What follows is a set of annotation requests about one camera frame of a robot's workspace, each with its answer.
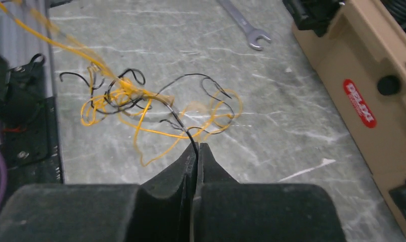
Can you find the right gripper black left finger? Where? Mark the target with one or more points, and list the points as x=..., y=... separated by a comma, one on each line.
x=158, y=210

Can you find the silver combination wrench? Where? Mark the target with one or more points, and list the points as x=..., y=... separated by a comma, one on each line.
x=253, y=35

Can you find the tan plastic toolbox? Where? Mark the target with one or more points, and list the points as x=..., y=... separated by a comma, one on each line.
x=361, y=61

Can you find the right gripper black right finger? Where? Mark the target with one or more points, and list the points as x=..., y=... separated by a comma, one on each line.
x=225, y=210

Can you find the black left toolbox latch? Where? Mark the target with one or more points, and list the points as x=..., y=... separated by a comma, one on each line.
x=314, y=15

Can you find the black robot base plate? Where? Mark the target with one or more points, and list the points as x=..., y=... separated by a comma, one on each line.
x=31, y=145

